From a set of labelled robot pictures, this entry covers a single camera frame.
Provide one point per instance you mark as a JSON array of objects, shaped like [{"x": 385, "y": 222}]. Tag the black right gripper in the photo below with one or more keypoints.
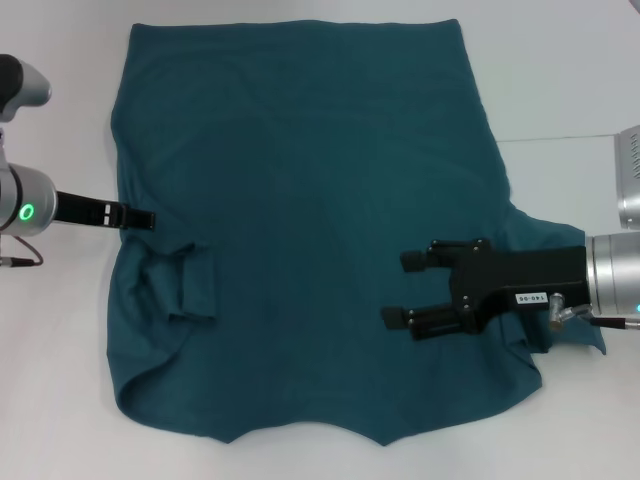
[{"x": 520, "y": 272}]

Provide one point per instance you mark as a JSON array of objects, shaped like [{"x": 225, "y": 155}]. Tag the blue shirt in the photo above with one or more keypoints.
[{"x": 325, "y": 175}]

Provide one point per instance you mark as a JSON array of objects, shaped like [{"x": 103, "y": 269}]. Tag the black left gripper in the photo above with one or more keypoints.
[{"x": 82, "y": 210}]

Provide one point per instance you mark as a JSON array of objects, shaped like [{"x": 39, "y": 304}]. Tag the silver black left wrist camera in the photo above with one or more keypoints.
[{"x": 27, "y": 87}]

